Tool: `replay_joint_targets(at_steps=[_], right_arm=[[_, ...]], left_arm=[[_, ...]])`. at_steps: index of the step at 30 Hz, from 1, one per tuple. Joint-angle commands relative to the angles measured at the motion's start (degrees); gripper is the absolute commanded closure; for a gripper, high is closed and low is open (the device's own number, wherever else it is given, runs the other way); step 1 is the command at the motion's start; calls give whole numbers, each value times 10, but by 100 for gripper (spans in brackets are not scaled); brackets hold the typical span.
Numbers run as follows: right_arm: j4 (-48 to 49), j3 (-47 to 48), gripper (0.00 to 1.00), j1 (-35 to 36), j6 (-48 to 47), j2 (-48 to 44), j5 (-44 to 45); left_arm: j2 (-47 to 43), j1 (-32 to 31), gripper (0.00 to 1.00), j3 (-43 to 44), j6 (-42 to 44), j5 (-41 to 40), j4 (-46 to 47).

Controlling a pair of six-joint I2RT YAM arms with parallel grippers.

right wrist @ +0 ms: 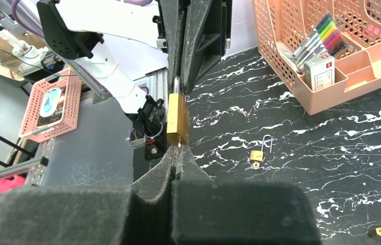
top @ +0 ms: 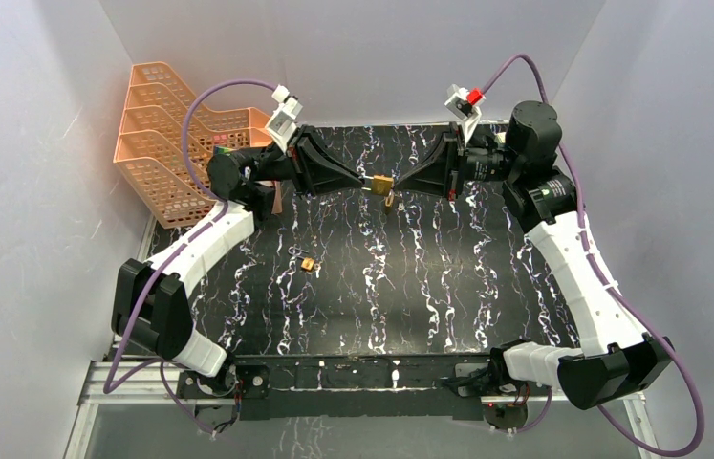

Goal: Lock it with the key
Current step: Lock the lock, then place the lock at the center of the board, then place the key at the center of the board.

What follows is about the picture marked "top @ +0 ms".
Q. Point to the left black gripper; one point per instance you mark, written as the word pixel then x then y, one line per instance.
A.
pixel 296 161

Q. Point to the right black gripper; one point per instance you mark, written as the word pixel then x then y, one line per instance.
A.
pixel 439 174

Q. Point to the large brass padlock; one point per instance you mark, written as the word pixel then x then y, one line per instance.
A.
pixel 393 203

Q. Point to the medium brass padlock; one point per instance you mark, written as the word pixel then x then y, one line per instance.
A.
pixel 378 185

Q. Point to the small brass padlock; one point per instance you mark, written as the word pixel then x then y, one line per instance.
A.
pixel 307 263

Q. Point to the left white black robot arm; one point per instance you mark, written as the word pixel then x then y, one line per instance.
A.
pixel 151 305

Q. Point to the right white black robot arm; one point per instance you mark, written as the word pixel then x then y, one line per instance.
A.
pixel 616 355

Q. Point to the set of coloured markers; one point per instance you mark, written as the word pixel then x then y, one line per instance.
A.
pixel 219 150

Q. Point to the orange plastic file organizer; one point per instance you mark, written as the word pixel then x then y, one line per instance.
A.
pixel 148 151

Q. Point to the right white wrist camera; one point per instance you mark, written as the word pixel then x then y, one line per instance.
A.
pixel 465 105

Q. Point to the black aluminium base frame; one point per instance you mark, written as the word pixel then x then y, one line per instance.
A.
pixel 266 387

